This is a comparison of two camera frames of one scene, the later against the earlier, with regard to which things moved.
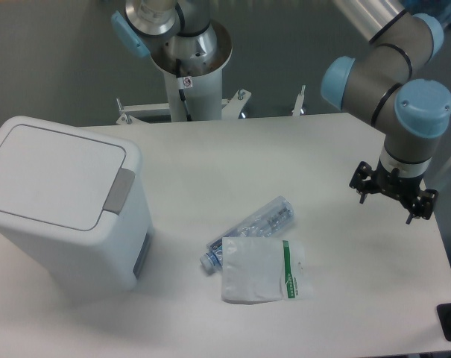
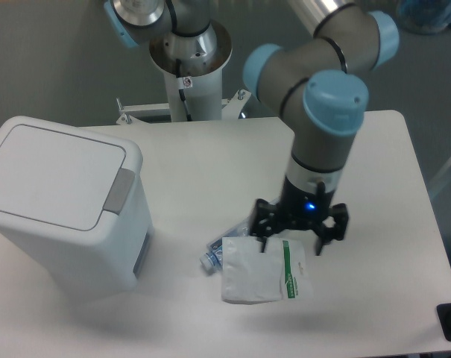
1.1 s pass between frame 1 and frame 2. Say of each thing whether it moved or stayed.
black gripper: moved
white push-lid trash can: stayed
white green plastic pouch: stayed
